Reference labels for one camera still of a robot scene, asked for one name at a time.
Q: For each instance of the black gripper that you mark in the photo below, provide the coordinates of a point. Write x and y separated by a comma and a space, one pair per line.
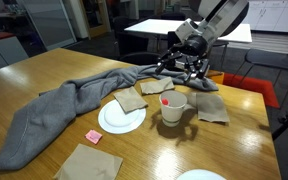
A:
194, 46

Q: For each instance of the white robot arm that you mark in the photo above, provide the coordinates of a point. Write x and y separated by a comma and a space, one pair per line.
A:
227, 13

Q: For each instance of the white paper cup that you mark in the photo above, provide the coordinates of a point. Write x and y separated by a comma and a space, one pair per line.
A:
172, 115

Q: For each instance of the orange wooden box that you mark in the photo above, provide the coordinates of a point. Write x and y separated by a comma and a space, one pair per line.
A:
215, 77

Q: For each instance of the brown paper napkin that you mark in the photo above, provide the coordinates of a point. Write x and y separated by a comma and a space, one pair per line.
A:
89, 163
130, 99
155, 86
212, 107

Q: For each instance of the white table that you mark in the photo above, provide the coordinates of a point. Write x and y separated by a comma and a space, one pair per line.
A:
150, 26

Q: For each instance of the white round plate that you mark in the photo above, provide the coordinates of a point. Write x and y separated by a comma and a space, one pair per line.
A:
120, 123
200, 175

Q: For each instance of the white cabinets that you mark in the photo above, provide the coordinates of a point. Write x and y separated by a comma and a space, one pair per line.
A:
277, 16

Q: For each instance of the pink paper packet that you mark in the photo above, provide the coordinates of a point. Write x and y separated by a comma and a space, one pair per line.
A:
94, 136

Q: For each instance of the glass partition panel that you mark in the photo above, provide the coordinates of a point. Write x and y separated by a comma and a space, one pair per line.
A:
50, 23

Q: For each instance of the gray sweater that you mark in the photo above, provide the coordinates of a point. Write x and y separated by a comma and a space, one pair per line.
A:
44, 120

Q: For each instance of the gray cabinet red top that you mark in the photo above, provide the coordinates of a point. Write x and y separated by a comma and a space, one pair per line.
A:
7, 50

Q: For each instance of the wooden door frame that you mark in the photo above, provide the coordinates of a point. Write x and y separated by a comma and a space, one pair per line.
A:
99, 30

